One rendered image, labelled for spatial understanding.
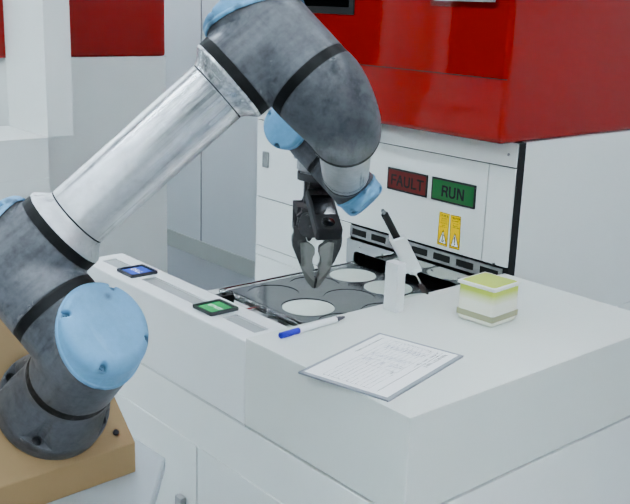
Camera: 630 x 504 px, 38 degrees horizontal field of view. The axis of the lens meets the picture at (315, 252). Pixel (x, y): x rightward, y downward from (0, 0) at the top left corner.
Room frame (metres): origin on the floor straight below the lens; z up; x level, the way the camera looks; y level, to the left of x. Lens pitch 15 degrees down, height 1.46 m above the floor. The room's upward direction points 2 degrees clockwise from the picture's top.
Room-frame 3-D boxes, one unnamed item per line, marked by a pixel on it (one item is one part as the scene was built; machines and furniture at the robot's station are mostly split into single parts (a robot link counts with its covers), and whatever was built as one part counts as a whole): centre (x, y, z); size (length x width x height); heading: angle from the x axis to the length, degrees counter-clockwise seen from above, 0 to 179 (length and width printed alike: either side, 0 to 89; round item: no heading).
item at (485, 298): (1.46, -0.29, 1.00); 0.07 x 0.07 x 0.07; 44
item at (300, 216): (1.65, 0.00, 1.11); 0.09 x 0.08 x 0.12; 10
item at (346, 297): (1.76, -0.07, 0.90); 0.34 x 0.34 x 0.01; 41
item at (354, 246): (1.91, -0.22, 0.89); 0.44 x 0.02 x 0.10; 41
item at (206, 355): (1.57, 0.25, 0.89); 0.55 x 0.09 x 0.14; 41
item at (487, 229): (2.05, -0.12, 1.02); 0.81 x 0.03 x 0.40; 41
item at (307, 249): (1.64, 0.02, 1.00); 0.06 x 0.03 x 0.09; 10
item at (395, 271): (1.50, -0.15, 1.03); 0.06 x 0.04 x 0.13; 131
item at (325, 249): (1.65, -0.01, 1.00); 0.06 x 0.03 x 0.09; 10
